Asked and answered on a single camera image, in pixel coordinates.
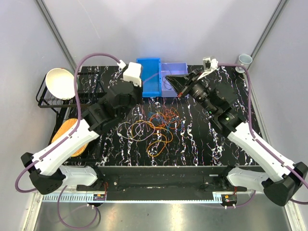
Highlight white bowl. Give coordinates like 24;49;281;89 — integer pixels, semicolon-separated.
45;68;75;100

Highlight right aluminium frame post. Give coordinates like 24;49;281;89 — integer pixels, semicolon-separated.
250;0;289;60

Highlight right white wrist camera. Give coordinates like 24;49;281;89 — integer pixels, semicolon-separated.
198;57;218;79

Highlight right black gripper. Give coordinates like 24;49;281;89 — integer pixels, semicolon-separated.
165;68;218;115

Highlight pink thin cable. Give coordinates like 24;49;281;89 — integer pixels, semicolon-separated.
143;72;180;116

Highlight left aluminium frame post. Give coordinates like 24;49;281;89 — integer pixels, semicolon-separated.
34;0;77;70

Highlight lavender plastic bin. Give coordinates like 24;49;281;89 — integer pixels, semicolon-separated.
161;63;188;98

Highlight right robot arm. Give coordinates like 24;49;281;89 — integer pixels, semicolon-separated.
166;70;308;206

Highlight orange perforated mat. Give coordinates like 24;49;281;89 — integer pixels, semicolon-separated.
51;118;88;157

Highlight aluminium frame post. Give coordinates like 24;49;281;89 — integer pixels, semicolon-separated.
250;0;289;60
34;0;77;70

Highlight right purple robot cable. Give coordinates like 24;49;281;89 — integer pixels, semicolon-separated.
199;62;308;209

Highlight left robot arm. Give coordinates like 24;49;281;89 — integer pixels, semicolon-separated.
21;80;143;195

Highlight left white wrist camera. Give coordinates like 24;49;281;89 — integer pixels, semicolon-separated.
117;60;142;87

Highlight black thin cable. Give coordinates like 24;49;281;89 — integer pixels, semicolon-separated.
161;69;176;91

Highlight white ceramic mug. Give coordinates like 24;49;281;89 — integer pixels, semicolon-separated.
235;54;253;74

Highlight black wire dish rack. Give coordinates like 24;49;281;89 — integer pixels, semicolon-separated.
36;67;115;162

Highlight blue plastic bin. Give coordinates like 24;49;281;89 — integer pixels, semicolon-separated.
136;58;162;98

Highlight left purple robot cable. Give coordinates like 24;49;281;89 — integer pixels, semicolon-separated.
14;52;125;228

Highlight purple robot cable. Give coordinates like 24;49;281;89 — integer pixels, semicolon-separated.
14;52;125;228
199;62;308;209

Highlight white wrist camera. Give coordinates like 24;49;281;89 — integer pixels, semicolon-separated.
117;60;142;87
198;57;218;79

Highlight white thin cable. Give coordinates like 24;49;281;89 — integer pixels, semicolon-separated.
117;121;154;142

